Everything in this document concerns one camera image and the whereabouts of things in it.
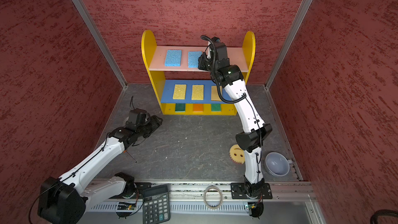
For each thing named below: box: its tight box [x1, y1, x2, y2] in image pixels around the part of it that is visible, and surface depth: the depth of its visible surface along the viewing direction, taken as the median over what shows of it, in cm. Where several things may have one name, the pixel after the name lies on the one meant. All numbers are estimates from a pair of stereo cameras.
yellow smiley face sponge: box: [229, 144, 246, 164], surface depth 85 cm
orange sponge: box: [192, 103, 204, 112], surface depth 107 cm
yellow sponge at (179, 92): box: [172, 84, 187, 100], surface depth 99 cm
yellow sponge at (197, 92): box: [191, 84, 204, 101], surface depth 97 cm
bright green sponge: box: [211, 103, 221, 112], surface depth 108 cm
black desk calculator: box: [141, 184, 171, 224], surface depth 70 cm
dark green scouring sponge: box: [175, 103, 186, 113], surface depth 106 cm
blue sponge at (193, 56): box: [188, 50, 203, 68], surface depth 77 cm
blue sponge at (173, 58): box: [164, 49, 182, 67], surface depth 77 cm
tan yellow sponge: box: [210, 85, 223, 102], surface depth 96 cm
